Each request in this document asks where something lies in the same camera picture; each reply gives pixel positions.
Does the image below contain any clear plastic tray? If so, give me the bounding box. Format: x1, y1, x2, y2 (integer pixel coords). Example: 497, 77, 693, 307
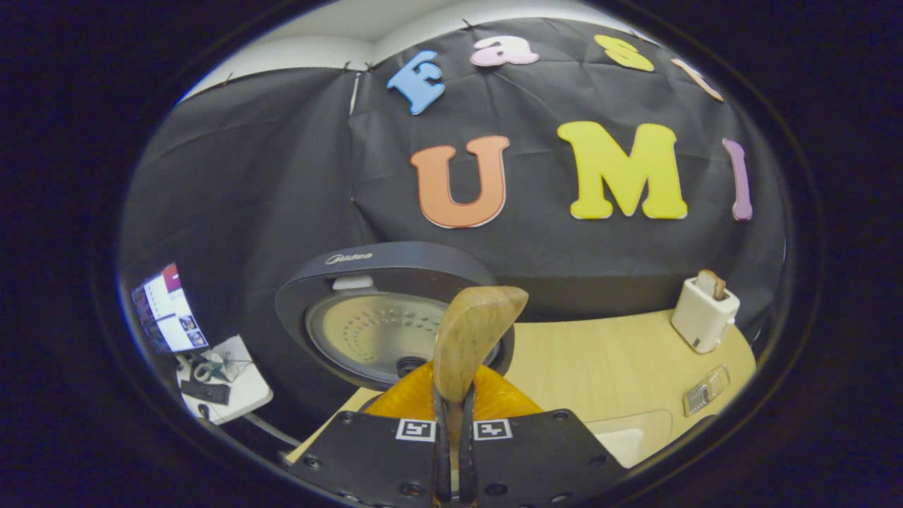
584, 409, 674, 468

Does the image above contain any metal wire chopstick holder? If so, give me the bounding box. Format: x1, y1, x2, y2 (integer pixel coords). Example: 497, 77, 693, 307
682, 364, 732, 418

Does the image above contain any wooden spoon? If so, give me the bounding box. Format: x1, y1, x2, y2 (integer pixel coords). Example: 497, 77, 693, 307
432, 285, 530, 508

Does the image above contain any toasted bread slice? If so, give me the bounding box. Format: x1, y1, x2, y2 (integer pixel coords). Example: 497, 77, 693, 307
695, 269, 727, 301

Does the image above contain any black keyboard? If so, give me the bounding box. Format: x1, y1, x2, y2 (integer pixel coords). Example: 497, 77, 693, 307
181, 380, 232, 406

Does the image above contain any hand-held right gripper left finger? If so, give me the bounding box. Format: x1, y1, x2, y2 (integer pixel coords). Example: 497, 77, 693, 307
286, 360, 452, 508

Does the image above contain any computer monitor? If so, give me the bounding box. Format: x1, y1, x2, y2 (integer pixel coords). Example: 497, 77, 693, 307
131, 262, 210, 355

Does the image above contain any white side table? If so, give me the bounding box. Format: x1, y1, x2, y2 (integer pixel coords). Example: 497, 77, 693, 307
176, 334, 304, 449

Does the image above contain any white toaster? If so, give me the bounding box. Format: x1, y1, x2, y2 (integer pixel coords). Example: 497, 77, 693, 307
670, 277, 741, 355

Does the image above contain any black and silver rice cooker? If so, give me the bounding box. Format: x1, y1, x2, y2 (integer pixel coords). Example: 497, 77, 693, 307
275, 241, 516, 392

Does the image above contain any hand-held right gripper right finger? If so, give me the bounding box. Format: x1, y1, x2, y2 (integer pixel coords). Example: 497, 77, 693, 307
457, 363, 629, 508

